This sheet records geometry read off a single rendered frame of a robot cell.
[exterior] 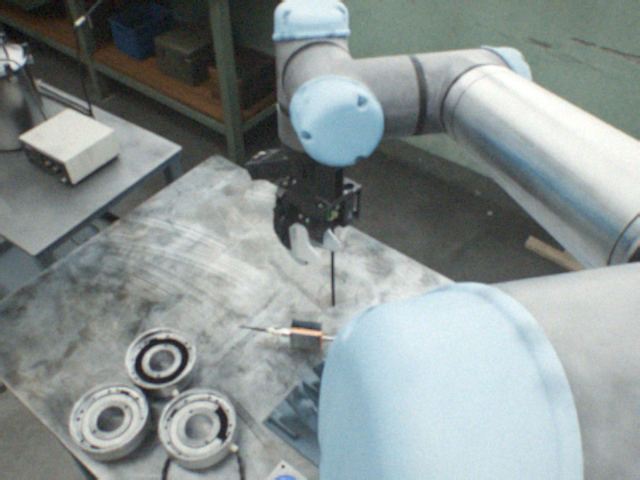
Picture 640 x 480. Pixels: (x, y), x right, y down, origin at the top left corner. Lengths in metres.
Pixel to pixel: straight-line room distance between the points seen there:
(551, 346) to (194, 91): 2.47
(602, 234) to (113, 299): 0.85
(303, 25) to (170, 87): 2.09
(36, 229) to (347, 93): 1.03
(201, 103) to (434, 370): 2.38
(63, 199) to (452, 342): 1.33
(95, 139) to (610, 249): 1.29
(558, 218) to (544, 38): 1.70
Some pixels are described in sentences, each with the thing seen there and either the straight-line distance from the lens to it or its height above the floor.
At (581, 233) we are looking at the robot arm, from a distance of 0.35.
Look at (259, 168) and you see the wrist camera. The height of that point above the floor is 1.10.
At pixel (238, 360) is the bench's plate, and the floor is 0.80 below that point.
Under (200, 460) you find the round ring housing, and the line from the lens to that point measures 0.81.
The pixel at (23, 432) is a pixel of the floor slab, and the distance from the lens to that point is 1.94.
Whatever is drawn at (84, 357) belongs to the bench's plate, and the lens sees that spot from 0.99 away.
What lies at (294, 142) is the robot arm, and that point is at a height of 1.19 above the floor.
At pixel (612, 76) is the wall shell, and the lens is 2.03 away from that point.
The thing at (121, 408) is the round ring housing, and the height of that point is 0.83.
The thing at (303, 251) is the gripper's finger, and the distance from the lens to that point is 0.77.
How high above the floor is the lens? 1.57
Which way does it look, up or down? 46 degrees down
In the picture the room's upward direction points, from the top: straight up
